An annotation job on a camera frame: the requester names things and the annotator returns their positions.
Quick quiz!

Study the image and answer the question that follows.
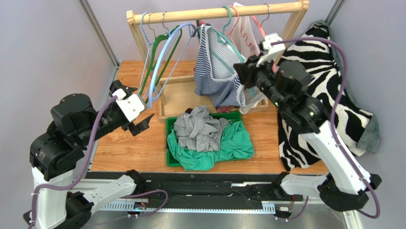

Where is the green tank top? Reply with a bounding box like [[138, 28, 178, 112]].
[[167, 121, 254, 171]]

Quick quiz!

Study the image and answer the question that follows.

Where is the green plastic tray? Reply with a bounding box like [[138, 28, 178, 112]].
[[165, 111, 243, 167]]

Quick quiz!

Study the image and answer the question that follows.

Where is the teal plastic hanger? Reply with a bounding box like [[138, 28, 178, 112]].
[[196, 5, 256, 97]]

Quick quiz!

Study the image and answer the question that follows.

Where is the thin blue wire hanger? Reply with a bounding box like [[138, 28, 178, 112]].
[[138, 12, 196, 101]]

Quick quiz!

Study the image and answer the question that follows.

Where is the thin pink wire hanger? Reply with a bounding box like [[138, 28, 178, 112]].
[[196, 5, 240, 44]]

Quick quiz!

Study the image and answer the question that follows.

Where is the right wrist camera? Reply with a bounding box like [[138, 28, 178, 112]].
[[256, 33, 285, 67]]

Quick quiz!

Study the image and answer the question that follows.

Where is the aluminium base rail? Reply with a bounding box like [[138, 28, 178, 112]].
[[86, 172, 363, 229]]

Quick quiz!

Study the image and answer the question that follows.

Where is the white tank top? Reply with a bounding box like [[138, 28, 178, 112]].
[[231, 2, 266, 114]]

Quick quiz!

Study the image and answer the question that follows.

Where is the green velvet hanger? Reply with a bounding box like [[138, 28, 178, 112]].
[[138, 11, 183, 104]]

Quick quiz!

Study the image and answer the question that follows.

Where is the zebra print blanket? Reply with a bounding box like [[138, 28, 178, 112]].
[[273, 20, 381, 171]]

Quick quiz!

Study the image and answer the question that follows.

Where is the maroon printed tank top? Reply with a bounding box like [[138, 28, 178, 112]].
[[216, 105, 234, 114]]

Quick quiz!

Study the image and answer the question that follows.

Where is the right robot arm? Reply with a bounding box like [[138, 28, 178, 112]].
[[233, 56, 382, 212]]

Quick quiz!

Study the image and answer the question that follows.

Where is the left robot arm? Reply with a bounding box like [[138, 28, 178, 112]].
[[23, 80, 150, 229]]

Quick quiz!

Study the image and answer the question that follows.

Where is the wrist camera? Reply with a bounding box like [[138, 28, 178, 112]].
[[256, 33, 285, 67], [112, 89, 147, 123]]

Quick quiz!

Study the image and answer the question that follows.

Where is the grey tank top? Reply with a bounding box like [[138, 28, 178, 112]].
[[174, 105, 230, 153]]

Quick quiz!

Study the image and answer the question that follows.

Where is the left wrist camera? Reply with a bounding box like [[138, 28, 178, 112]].
[[112, 89, 147, 123]]

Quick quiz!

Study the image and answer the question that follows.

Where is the blue striped tank top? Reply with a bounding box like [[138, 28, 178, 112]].
[[193, 24, 247, 109]]

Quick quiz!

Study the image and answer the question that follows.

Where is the light blue plastic hanger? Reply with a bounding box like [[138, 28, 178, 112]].
[[146, 22, 196, 109]]

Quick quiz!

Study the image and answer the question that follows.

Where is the navy maroon tank top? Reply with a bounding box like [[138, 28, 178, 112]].
[[185, 108, 193, 114]]

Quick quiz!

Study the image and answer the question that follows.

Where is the pink plastic hanger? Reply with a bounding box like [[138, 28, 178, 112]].
[[232, 15, 266, 57]]

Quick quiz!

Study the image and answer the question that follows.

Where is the wooden clothes rack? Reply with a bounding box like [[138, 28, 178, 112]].
[[126, 0, 310, 123]]

